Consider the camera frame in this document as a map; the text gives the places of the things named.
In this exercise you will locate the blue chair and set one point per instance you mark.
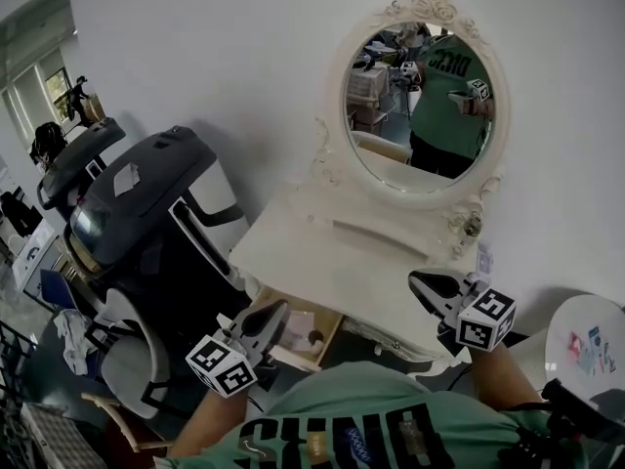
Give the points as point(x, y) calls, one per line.
point(54, 286)

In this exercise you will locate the white crumpled cloth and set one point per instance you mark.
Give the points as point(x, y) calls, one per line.
point(73, 340)

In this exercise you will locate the white ornate dressing table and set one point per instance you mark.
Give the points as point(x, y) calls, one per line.
point(351, 271)

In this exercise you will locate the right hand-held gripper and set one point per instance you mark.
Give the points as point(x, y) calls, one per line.
point(486, 320)

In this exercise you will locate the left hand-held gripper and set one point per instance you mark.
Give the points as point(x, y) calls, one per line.
point(222, 367)

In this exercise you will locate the cream large drawer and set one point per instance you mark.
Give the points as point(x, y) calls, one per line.
point(329, 335)

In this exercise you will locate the wooden chair brown seat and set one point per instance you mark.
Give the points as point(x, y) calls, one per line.
point(122, 423)

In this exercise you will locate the person's green shirt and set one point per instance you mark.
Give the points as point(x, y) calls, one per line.
point(361, 389)

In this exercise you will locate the person's right forearm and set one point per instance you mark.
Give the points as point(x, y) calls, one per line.
point(508, 379)

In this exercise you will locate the small purple box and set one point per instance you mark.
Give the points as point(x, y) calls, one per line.
point(484, 259)

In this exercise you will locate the small glass bottle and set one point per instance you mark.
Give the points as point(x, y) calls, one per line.
point(472, 224)

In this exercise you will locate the person's left forearm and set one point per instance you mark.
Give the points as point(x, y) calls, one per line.
point(210, 423)

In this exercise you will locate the checkered fabric box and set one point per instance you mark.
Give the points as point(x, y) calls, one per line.
point(58, 438)

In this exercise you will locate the white drawer with crystal knob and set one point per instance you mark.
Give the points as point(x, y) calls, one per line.
point(312, 215)

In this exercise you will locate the pale blue packet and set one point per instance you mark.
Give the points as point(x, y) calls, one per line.
point(593, 352)

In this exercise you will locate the grey office chair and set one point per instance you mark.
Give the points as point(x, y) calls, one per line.
point(132, 359)

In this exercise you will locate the black grey machine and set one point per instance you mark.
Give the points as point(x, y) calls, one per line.
point(78, 154)

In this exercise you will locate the oval mirror cream frame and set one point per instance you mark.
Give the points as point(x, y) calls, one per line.
point(337, 76)

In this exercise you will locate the white ribbed side table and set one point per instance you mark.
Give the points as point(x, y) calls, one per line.
point(581, 311)

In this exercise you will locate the pink packet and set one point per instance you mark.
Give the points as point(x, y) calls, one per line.
point(576, 346)

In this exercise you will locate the pale pink paper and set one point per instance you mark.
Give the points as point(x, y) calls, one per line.
point(298, 328)

